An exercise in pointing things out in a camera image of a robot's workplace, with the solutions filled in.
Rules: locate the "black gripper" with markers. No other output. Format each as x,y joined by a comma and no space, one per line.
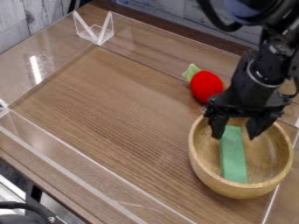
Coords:
251,96

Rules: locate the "green rectangular block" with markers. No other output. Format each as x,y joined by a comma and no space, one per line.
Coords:
233,157

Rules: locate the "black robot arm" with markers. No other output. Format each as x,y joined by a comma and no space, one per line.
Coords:
277,16

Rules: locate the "brown wooden bowl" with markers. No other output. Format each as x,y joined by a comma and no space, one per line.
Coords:
269,156

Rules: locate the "red plush strawberry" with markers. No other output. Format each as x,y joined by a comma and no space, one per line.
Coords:
206,83

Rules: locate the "clear acrylic corner bracket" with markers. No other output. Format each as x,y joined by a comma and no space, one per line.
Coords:
97,34

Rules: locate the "clear acrylic front wall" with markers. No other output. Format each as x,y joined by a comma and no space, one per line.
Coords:
99,195

